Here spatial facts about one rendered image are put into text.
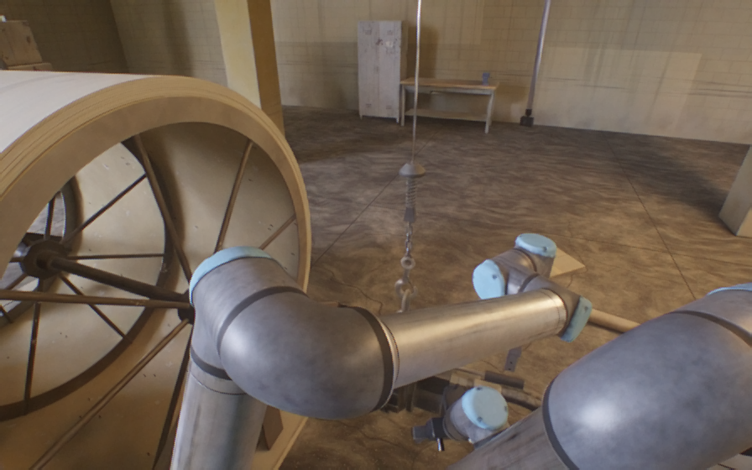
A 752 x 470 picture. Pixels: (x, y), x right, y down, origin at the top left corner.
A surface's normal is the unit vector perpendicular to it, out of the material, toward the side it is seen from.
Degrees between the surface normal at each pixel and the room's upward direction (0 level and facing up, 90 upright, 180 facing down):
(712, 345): 19
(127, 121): 90
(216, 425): 79
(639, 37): 90
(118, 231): 67
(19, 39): 90
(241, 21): 90
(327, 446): 0
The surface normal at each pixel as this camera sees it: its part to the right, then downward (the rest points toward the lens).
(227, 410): 0.26, 0.34
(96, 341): -0.07, -0.78
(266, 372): -0.19, 0.11
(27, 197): 0.94, 0.17
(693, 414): -0.34, -0.11
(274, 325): 0.00, -0.62
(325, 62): -0.35, 0.46
